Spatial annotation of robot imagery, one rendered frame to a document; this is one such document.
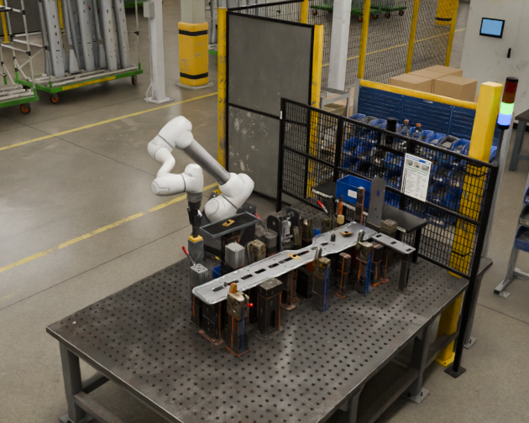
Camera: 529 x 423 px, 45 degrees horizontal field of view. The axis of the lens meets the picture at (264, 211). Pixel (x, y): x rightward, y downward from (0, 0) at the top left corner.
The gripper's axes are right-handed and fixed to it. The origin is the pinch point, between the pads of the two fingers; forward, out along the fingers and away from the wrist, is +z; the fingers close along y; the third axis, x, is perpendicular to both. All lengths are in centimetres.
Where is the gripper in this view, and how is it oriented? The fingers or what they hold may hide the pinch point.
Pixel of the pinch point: (195, 232)
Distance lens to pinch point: 374.1
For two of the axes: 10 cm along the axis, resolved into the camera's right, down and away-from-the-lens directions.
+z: -0.3, 9.0, 4.3
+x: 7.5, -2.6, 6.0
